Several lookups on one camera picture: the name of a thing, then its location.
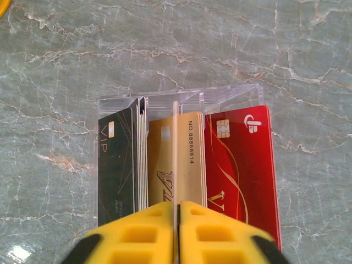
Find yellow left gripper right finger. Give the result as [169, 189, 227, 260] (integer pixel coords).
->
[177, 200, 289, 264]

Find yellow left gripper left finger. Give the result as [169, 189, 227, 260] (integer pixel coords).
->
[62, 202, 175, 264]

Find black card gold VIP print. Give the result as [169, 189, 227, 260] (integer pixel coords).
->
[97, 107, 135, 228]

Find card stack white edges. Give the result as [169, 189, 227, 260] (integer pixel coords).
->
[133, 96, 150, 213]

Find red VIP card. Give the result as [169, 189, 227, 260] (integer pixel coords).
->
[205, 104, 283, 251]

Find clear acrylic card organizer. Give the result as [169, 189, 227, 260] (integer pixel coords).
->
[92, 84, 265, 223]

